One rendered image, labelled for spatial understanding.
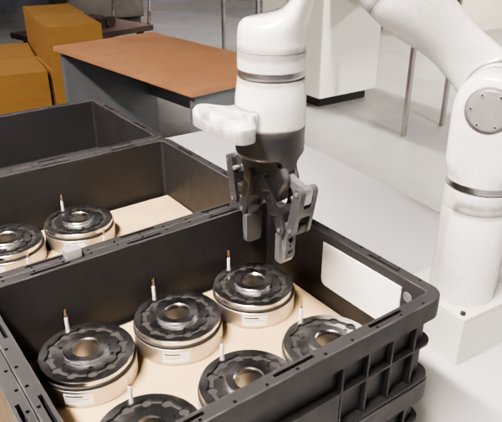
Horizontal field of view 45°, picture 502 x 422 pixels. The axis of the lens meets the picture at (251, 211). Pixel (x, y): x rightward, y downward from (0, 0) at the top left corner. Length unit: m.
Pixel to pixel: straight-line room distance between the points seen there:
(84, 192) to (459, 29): 0.61
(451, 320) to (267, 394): 0.44
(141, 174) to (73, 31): 3.02
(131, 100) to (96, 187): 2.66
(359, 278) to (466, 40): 0.34
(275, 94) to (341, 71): 3.88
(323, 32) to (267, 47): 3.71
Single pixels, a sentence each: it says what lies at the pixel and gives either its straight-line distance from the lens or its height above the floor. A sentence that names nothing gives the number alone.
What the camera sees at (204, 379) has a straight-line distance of 0.63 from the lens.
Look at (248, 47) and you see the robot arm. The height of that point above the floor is 1.17.
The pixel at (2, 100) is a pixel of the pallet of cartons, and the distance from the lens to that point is 4.07.
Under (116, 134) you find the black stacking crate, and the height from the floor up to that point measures 0.89.
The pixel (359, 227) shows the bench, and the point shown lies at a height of 0.70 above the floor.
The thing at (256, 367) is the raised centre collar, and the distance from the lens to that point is 0.64.
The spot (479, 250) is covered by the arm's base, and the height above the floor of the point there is 0.87.
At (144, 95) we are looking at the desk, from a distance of 3.71.
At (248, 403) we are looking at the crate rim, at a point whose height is 0.93.
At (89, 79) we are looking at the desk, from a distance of 3.51.
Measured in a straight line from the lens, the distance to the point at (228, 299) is 0.74.
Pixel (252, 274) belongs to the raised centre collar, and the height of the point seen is 0.87.
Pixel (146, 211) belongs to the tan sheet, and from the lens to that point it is 1.03.
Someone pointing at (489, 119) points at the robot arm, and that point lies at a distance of 0.80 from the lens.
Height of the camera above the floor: 1.28
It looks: 26 degrees down
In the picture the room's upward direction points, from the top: straight up
